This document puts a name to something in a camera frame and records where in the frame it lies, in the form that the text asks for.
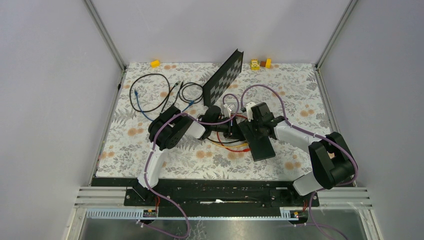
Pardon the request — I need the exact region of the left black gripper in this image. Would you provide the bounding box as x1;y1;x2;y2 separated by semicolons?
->
210;115;245;140

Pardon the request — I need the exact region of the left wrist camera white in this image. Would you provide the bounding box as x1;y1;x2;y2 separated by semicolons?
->
222;103;237;118

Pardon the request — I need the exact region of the yellow toy block left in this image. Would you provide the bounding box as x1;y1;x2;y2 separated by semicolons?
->
150;60;161;68

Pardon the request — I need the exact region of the purple cable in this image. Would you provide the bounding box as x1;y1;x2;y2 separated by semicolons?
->
143;93;240;240
240;84;360;240

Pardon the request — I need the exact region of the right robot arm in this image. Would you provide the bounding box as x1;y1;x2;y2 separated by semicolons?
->
238;102;358;206

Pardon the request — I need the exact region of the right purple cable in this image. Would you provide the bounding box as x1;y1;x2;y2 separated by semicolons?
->
240;84;360;240

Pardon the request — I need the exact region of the black network switch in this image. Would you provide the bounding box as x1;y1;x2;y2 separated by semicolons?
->
238;120;276;162

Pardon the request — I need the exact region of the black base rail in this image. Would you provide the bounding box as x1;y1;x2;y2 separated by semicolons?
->
91;177;324;218

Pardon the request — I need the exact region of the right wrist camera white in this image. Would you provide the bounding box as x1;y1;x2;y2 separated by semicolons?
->
245;101;256;122

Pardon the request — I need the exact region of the blue ethernet cable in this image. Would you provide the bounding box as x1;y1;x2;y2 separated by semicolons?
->
133;91;196;121

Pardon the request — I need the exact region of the black short ethernet cable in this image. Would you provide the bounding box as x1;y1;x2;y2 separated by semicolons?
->
205;137;243;146

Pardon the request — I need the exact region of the black teal-plug ethernet cable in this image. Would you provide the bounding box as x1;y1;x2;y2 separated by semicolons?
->
129;73;183;114

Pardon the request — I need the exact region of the yellow patterned toy block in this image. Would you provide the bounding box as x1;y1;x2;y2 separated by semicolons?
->
250;59;261;71

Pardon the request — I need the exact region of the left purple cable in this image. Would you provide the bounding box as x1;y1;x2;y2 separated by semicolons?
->
143;93;240;240

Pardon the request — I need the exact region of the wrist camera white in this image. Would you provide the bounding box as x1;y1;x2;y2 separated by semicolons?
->
245;101;256;122
222;103;237;118

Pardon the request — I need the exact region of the red ethernet cable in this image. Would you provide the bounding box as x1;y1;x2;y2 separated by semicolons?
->
216;114;251;153

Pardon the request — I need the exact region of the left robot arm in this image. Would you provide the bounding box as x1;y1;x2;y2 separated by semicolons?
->
133;106;237;206

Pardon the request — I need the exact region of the black round ethernet cable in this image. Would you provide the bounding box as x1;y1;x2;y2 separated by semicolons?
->
175;82;204;105

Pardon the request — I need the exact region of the orange brown toy block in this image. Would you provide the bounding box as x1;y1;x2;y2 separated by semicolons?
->
259;58;272;69

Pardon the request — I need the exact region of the checkerboard calibration board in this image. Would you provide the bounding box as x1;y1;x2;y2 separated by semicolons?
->
202;49;244;107

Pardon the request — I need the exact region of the yellow ethernet cable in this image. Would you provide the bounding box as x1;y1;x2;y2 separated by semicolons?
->
210;140;250;149

